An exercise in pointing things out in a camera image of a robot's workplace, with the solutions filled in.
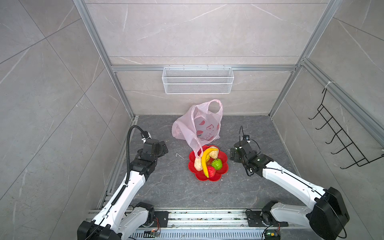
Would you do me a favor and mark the pink plastic fruit-print bag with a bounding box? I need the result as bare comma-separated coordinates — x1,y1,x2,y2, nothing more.
172,99,223,157

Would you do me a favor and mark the red flower-shaped plate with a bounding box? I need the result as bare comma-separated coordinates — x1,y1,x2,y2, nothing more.
188,145,229,182

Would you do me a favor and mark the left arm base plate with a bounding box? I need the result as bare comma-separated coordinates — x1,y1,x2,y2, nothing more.
151,211,170,228

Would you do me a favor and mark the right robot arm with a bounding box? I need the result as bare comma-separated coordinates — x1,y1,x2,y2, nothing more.
230,140,350,240

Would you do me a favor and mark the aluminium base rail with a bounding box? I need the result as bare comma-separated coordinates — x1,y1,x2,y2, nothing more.
80,209,334,240

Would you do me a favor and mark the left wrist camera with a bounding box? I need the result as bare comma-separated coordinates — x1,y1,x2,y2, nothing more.
143,139,161,155

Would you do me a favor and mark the beige round fake fruit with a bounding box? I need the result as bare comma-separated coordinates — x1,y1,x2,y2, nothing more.
209,146,220,160

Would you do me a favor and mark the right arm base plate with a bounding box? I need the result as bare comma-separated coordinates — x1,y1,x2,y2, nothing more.
245,209,289,227

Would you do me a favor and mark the black wire hook rack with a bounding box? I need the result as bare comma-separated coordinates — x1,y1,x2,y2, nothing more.
309,88,384,170

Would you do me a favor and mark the white wire mesh basket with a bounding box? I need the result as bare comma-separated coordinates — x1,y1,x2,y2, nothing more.
162,67,235,95

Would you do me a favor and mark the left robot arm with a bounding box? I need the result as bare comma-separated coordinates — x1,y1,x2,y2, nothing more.
77,125,168,240

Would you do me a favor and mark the yellow fake banana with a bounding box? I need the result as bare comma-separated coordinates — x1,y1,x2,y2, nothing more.
202,148,219,178

